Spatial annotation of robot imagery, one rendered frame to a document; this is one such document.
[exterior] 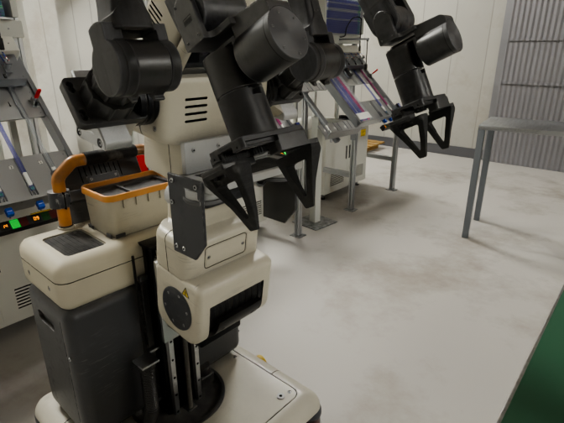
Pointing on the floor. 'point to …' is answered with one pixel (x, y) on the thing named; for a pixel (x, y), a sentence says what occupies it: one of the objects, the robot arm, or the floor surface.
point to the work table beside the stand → (490, 154)
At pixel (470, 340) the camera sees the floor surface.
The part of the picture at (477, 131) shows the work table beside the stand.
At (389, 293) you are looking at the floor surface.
